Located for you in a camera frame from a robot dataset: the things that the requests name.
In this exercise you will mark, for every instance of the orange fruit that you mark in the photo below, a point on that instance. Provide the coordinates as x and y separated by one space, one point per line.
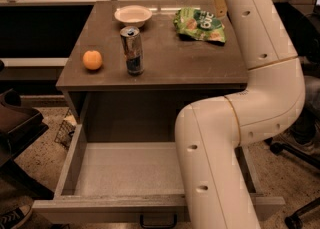
92 60

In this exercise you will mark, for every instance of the black drawer handle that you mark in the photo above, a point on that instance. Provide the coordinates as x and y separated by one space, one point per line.
147 223

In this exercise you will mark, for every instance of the wire mesh basket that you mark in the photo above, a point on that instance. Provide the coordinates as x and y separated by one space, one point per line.
66 130

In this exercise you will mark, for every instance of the black white sneaker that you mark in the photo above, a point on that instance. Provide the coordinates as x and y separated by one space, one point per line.
15 218

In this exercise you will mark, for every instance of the open grey top drawer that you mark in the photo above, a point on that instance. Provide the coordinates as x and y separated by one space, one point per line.
122 162

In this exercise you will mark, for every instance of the grey cabinet with top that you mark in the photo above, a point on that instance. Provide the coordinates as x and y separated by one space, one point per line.
170 61

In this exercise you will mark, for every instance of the grey person shoe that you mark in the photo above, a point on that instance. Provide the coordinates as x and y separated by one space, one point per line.
304 146

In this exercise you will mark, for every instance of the dark brown chair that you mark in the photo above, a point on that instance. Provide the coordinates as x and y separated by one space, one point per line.
20 126

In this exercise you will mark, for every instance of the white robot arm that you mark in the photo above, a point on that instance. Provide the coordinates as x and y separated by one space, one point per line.
208 131

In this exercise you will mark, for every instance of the silver blue energy drink can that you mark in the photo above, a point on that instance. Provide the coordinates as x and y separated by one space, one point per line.
133 51

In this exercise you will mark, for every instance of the green rice chip bag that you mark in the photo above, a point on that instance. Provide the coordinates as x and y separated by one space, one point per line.
199 25

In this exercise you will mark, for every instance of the white paper bowl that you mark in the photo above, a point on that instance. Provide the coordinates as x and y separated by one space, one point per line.
133 15

